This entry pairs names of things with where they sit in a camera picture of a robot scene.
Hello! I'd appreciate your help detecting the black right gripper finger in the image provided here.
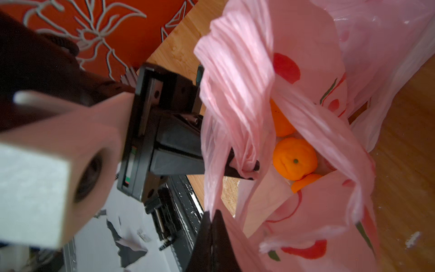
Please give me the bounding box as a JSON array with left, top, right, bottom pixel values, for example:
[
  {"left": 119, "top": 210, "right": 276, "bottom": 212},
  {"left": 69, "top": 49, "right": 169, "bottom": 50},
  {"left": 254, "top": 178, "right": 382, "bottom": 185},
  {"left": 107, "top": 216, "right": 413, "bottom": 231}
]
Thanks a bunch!
[{"left": 185, "top": 210, "right": 241, "bottom": 272}]

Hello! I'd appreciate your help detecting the pink plastic bag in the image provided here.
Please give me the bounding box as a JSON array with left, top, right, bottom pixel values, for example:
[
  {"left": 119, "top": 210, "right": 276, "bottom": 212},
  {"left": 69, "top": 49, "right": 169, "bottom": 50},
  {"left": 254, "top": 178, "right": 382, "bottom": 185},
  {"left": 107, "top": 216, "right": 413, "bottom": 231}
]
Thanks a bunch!
[{"left": 187, "top": 1, "right": 435, "bottom": 272}]

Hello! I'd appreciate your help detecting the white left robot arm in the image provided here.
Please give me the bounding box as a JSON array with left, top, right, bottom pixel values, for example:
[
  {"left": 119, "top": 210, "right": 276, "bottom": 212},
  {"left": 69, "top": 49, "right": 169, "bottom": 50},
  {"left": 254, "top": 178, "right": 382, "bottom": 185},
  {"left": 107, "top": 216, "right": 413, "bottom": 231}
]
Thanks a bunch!
[{"left": 1, "top": 13, "right": 205, "bottom": 202}]

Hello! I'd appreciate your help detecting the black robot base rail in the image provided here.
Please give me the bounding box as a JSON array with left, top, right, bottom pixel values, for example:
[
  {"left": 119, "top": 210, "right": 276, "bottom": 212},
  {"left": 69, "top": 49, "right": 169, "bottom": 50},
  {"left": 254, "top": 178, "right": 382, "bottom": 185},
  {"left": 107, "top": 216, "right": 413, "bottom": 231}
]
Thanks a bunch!
[{"left": 145, "top": 176, "right": 203, "bottom": 272}]

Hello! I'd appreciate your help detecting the bagged orange mandarin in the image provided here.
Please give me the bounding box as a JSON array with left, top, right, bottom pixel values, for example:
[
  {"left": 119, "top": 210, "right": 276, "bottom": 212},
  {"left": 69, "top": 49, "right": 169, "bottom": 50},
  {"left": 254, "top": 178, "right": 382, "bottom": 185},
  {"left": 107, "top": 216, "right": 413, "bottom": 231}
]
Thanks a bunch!
[
  {"left": 270, "top": 99, "right": 296, "bottom": 137},
  {"left": 291, "top": 173, "right": 322, "bottom": 193}
]

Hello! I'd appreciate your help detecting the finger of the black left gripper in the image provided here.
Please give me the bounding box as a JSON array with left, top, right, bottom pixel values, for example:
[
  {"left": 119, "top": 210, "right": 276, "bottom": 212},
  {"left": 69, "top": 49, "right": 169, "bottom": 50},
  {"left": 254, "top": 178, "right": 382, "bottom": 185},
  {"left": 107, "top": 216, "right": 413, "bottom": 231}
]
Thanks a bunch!
[{"left": 149, "top": 118, "right": 261, "bottom": 181}]

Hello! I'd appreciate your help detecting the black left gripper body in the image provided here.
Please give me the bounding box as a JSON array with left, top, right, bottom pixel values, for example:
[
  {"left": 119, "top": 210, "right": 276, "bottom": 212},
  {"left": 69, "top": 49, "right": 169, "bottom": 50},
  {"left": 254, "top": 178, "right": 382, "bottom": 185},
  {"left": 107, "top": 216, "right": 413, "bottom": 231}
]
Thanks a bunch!
[{"left": 117, "top": 62, "right": 204, "bottom": 203}]

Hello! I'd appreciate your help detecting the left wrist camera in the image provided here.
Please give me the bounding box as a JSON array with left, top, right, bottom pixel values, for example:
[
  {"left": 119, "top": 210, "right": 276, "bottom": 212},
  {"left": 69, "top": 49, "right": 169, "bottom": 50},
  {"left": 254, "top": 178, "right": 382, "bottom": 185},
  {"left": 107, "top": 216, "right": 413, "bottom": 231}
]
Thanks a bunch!
[{"left": 1, "top": 90, "right": 134, "bottom": 249}]

